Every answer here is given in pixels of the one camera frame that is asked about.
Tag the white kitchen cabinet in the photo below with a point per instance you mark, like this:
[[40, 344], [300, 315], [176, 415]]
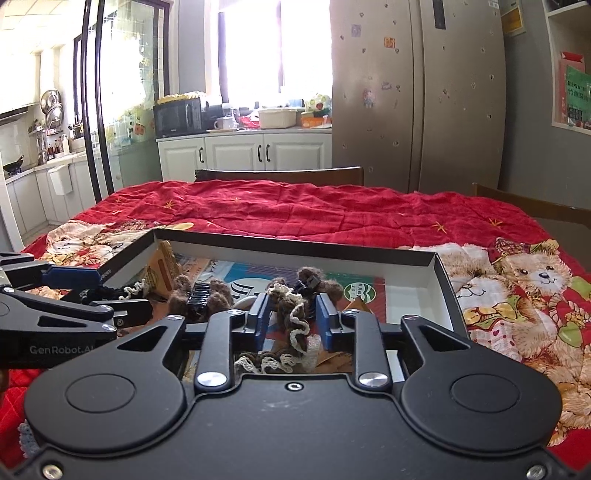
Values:
[[240, 152]]

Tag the white plastic basin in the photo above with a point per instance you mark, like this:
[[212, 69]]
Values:
[[277, 118]]

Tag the black scrunchie with white lace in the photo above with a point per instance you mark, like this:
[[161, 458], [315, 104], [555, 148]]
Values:
[[111, 293]]

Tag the white mug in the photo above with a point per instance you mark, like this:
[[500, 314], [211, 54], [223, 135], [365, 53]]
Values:
[[225, 123]]

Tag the colourful printed sheet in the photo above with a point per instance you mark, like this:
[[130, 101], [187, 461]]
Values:
[[364, 290]]

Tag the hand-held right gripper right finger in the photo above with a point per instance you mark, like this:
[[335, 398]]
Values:
[[326, 323]]

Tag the red printed blanket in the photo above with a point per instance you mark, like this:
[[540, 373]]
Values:
[[300, 207]]

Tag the green poster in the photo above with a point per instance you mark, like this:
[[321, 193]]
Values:
[[577, 97]]

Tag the fuzzy brown hair claw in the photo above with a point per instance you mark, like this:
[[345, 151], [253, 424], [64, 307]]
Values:
[[219, 297], [330, 288]]

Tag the black microwave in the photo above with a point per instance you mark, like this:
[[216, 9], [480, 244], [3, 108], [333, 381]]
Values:
[[178, 117]]

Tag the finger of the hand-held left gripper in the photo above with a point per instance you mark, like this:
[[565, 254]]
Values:
[[69, 276], [92, 316]]

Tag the steel pot lids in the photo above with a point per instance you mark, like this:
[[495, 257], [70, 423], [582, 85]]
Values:
[[51, 106]]

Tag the orange paper packet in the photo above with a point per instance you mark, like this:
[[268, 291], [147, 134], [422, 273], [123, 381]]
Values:
[[164, 270]]

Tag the shallow black cardboard box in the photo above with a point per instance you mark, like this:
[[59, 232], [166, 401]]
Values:
[[415, 295]]

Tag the brown triangular packet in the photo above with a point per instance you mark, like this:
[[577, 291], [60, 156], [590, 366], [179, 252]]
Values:
[[353, 305]]

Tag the silver refrigerator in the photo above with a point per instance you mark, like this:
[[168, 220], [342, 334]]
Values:
[[415, 92]]

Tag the dark wooden chair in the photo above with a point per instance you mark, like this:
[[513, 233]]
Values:
[[277, 174], [531, 203]]

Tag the black sliding door frame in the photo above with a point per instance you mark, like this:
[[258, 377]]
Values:
[[94, 115]]

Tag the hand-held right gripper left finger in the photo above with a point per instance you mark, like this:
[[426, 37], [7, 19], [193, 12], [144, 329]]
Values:
[[260, 321]]

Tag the white hanging bin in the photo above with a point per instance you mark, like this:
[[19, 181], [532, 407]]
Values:
[[60, 180]]

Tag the brown scrunchie with cream lace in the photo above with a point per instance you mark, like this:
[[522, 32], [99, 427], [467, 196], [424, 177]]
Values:
[[293, 318]]

